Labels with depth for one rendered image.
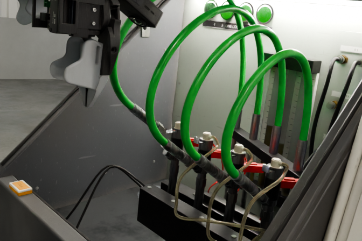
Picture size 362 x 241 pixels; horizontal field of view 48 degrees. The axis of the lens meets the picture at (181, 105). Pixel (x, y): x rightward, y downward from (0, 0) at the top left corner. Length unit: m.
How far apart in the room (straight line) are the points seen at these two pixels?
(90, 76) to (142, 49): 0.63
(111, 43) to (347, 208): 0.42
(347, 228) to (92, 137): 0.69
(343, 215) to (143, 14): 0.41
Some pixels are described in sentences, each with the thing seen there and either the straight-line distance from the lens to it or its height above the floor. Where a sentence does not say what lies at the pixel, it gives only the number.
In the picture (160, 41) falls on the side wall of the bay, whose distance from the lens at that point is 1.19.
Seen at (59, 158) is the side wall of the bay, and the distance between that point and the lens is 1.08.
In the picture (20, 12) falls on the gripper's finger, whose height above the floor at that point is 1.33.
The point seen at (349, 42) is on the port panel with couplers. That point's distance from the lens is 0.94.
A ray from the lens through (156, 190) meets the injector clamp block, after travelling 0.90.
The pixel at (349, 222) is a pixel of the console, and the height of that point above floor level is 1.09.
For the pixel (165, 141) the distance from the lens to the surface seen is 0.71.
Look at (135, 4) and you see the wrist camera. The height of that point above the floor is 1.36.
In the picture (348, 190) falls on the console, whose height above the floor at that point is 1.13.
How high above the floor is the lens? 1.36
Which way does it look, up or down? 13 degrees down
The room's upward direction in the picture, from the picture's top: 6 degrees clockwise
